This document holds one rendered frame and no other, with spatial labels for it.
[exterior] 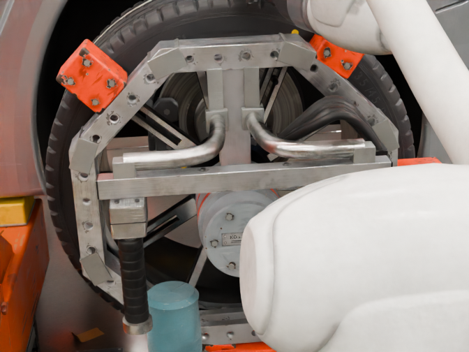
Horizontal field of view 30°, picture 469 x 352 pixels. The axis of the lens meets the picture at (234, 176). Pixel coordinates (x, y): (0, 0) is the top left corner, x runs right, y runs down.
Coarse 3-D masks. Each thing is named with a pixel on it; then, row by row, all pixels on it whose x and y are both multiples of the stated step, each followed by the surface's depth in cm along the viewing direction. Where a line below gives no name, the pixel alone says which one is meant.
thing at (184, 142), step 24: (264, 72) 151; (144, 120) 151; (168, 120) 153; (168, 144) 153; (192, 144) 153; (168, 216) 158; (192, 216) 158; (144, 240) 159; (168, 240) 181; (144, 264) 163; (168, 264) 171; (192, 264) 175; (216, 288) 168
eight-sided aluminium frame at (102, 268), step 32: (160, 64) 137; (192, 64) 137; (224, 64) 138; (256, 64) 138; (288, 64) 138; (320, 64) 139; (128, 96) 143; (352, 96) 141; (96, 128) 140; (384, 128) 143; (96, 160) 146; (96, 192) 144; (96, 224) 146; (96, 256) 148; (224, 320) 156
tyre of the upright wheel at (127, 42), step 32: (160, 0) 153; (192, 0) 144; (224, 0) 143; (128, 32) 144; (160, 32) 144; (192, 32) 144; (224, 32) 144; (256, 32) 145; (288, 32) 145; (128, 64) 145; (64, 96) 148; (384, 96) 151; (64, 128) 148; (64, 160) 150; (64, 192) 152; (64, 224) 154; (96, 288) 159
